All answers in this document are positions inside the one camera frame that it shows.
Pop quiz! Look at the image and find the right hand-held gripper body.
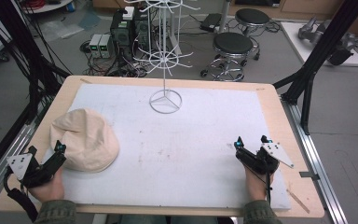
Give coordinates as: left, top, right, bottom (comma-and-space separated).
244, 141, 296, 175

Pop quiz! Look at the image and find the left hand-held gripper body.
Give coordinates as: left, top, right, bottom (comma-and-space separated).
5, 152, 58, 189

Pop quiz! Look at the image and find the beige cloth hat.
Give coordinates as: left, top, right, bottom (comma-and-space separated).
48, 107, 121, 174

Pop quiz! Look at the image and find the person's left hand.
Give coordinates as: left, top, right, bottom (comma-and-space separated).
28, 167, 66, 203

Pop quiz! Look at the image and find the person's right hand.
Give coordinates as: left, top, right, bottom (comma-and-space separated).
244, 165, 276, 203

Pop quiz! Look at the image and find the grey tape strip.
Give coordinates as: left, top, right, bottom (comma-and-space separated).
298, 170, 322, 182

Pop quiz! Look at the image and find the thin wooden stick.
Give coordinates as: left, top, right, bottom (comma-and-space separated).
285, 188, 311, 215

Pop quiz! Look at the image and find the white foam mat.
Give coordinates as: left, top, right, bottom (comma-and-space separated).
40, 83, 293, 212

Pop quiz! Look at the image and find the large black round stool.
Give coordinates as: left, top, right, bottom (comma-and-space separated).
200, 31, 261, 83

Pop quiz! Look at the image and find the white floor platform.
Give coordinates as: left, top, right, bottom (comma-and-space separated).
280, 21, 358, 68

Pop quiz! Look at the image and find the grey robot part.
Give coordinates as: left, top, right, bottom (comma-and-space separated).
296, 16, 356, 51

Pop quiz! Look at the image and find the grey power supply box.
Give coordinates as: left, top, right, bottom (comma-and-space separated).
89, 33, 103, 59
99, 33, 115, 60

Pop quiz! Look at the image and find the small black round stool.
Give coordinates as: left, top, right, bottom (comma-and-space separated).
234, 7, 271, 37

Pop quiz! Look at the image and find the clear plastic sheet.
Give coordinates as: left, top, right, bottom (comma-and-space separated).
38, 20, 86, 40

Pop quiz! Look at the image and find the flat black device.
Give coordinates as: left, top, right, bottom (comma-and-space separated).
199, 12, 224, 34

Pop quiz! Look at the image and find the black computer tower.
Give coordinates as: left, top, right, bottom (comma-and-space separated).
133, 12, 152, 51
109, 8, 136, 61

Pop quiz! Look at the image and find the round white table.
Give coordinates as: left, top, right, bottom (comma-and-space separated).
21, 0, 76, 15

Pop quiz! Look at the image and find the small white box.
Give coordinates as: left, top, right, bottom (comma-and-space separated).
122, 6, 135, 21

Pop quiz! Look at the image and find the aluminium rail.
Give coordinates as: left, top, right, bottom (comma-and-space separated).
0, 119, 43, 208
280, 95, 350, 224

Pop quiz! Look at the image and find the black gripper strap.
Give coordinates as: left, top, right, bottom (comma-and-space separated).
2, 166, 40, 224

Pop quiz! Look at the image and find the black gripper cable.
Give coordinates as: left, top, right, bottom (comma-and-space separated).
245, 167, 273, 207

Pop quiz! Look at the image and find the tangle of black cables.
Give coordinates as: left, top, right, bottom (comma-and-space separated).
79, 39, 151, 78

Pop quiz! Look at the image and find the black metal frame stand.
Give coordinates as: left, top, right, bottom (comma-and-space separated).
272, 0, 358, 136
0, 0, 73, 188

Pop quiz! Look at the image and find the white wire display rack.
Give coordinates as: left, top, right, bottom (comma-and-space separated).
123, 0, 201, 115

